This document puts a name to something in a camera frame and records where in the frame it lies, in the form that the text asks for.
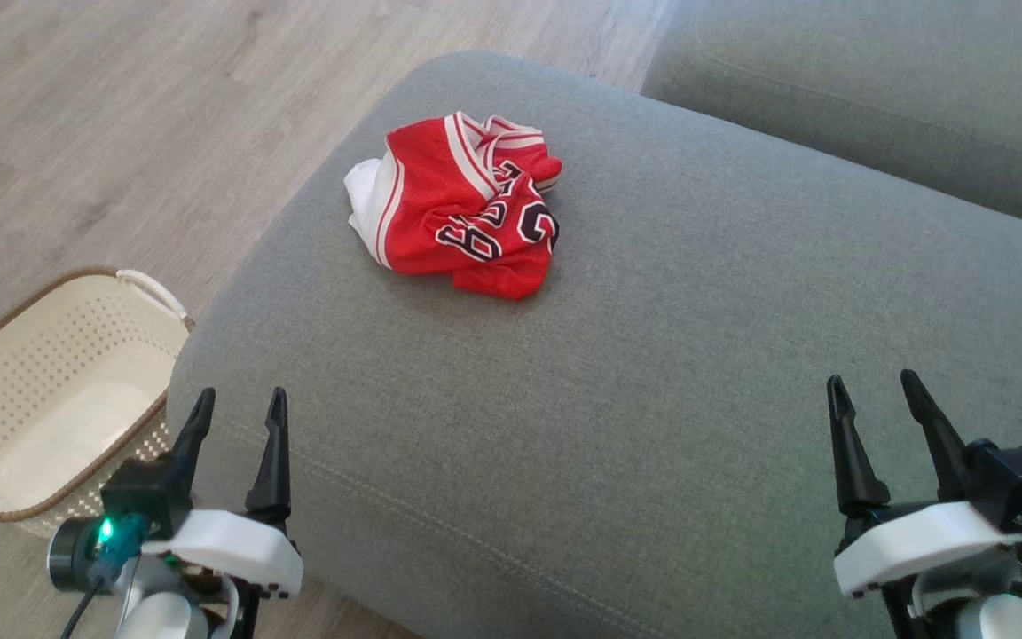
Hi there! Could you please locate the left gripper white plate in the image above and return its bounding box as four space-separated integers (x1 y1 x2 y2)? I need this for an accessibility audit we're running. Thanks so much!
47 386 304 639

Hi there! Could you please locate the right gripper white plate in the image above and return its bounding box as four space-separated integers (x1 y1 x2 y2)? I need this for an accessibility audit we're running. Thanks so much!
827 369 1022 639

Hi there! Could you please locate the red basketball jersey number 23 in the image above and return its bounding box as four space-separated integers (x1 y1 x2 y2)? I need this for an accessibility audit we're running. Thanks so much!
342 111 564 302

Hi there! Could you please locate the cream perforated laundry basket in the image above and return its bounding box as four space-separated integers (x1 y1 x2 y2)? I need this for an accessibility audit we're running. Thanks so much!
0 266 198 539

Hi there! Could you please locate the grey sofa seat cushion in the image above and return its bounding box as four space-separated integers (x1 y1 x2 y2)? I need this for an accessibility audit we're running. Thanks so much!
165 51 1022 639

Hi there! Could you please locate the grey sofa back cushion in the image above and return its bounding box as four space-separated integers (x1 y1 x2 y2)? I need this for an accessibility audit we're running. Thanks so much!
640 0 1022 237

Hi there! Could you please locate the left black cable teal plug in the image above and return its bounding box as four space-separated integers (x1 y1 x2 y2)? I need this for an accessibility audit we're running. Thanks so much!
59 512 153 639

